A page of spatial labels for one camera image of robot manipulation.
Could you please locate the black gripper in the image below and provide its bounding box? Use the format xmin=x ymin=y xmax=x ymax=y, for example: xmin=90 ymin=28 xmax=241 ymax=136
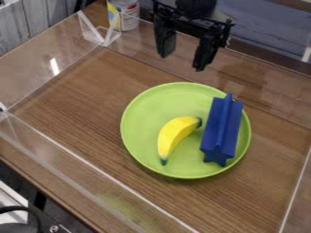
xmin=152 ymin=0 xmax=235 ymax=72

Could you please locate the yellow toy banana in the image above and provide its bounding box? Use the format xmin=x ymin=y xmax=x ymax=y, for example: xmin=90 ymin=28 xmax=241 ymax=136
xmin=157 ymin=116 xmax=201 ymax=166

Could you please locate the green round plate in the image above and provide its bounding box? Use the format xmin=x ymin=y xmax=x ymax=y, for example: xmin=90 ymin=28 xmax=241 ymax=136
xmin=120 ymin=82 xmax=251 ymax=179

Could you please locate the blue star-shaped block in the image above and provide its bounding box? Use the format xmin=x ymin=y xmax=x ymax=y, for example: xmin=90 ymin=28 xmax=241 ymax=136
xmin=200 ymin=94 xmax=243 ymax=167

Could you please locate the clear acrylic corner bracket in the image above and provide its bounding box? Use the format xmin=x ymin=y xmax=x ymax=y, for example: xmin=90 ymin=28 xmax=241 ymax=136
xmin=76 ymin=11 xmax=121 ymax=47

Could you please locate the clear acrylic enclosure wall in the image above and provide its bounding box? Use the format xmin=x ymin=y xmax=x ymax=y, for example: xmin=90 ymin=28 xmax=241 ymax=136
xmin=0 ymin=15 xmax=311 ymax=233

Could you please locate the black cable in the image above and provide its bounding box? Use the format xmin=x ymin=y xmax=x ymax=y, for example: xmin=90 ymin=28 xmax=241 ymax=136
xmin=0 ymin=205 xmax=44 ymax=233

